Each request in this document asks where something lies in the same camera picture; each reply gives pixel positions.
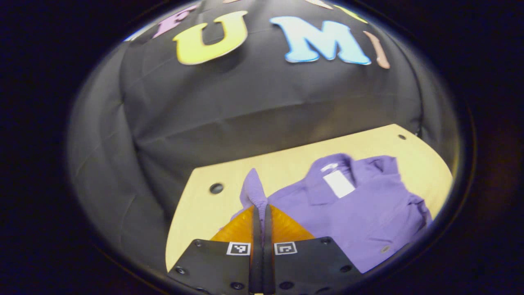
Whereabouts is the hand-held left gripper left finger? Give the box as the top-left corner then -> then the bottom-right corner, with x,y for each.
167,205 -> 262,295

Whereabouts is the purple knit cardigan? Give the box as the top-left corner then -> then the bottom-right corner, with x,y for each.
229,154 -> 433,274

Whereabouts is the black backdrop cloth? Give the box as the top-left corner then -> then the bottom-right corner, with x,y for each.
68,0 -> 459,279

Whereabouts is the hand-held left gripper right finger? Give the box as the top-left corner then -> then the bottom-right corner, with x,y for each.
264,204 -> 363,295

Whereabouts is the white paper hang tag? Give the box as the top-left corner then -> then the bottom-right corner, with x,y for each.
323,170 -> 356,199

